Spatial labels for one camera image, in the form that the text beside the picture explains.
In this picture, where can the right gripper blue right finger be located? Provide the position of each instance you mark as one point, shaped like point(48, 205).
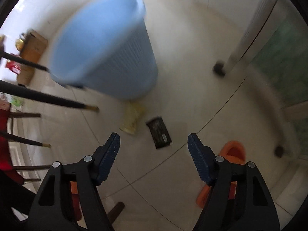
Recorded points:
point(203, 157)

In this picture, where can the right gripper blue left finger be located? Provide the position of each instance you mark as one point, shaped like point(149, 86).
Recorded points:
point(106, 155)

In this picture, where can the yellow green snack bag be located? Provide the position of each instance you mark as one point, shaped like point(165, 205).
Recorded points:
point(134, 111)

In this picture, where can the light blue trash bin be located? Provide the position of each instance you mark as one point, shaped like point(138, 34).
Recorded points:
point(105, 47)

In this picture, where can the black snack wrapper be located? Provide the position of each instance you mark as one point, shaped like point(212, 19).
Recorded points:
point(159, 132)

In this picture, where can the black table leg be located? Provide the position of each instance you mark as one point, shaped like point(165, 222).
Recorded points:
point(22, 61)
point(30, 94)

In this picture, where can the red packet on floor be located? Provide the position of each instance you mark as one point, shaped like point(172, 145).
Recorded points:
point(13, 66)

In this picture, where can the cardboard box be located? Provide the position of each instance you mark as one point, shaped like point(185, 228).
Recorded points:
point(34, 47)

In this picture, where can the gold kettle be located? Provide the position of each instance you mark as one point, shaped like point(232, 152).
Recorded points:
point(19, 43)

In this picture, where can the glass cabinet door frame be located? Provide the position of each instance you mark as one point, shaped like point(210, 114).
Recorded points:
point(273, 52)

